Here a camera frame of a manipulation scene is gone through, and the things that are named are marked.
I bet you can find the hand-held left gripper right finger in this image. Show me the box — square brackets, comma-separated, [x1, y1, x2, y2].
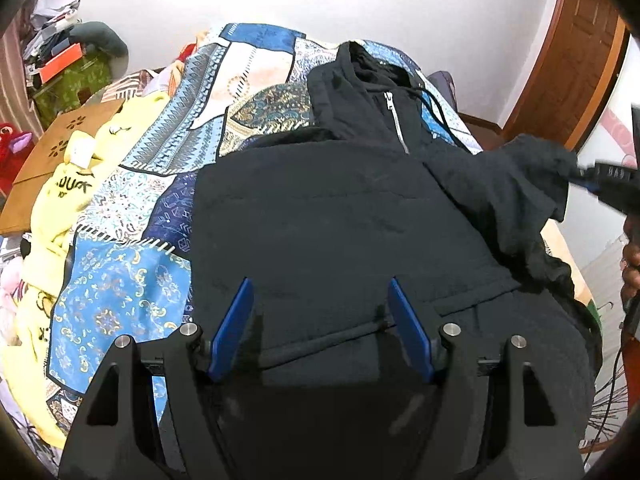
[387, 276, 586, 480]

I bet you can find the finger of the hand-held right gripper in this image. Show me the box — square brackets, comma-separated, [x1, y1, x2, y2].
[570, 159, 640, 208]

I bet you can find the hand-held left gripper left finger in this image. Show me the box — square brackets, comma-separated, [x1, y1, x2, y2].
[57, 276, 256, 480]

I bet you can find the black hoodie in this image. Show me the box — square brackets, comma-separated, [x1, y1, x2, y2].
[187, 40, 603, 480]

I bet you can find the person's right hand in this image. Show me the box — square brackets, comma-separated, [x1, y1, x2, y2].
[620, 242, 640, 311]

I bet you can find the blue patterned blanket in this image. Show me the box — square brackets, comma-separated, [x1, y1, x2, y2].
[45, 22, 483, 433]

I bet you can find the wooden door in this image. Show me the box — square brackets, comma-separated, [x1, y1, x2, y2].
[500, 0, 631, 151]

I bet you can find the yellow printed cloth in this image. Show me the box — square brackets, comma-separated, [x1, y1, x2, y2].
[0, 91, 173, 448]

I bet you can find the small white box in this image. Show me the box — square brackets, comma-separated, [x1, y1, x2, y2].
[66, 130, 97, 168]

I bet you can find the brown cardboard box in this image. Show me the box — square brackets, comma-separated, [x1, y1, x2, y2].
[0, 97, 126, 237]

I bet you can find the red cloth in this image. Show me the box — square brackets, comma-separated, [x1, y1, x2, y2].
[174, 42, 200, 67]

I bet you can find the red plush toy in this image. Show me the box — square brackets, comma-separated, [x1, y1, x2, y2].
[0, 121, 35, 197]

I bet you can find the green patterned bag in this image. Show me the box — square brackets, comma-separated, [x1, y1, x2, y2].
[30, 52, 115, 130]

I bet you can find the grey pillow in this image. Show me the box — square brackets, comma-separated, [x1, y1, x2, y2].
[64, 21, 130, 75]

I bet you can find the orange box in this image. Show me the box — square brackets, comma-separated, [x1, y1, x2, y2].
[37, 42, 84, 84]

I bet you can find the bundle of cables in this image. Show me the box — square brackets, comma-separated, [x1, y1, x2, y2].
[579, 342, 632, 457]

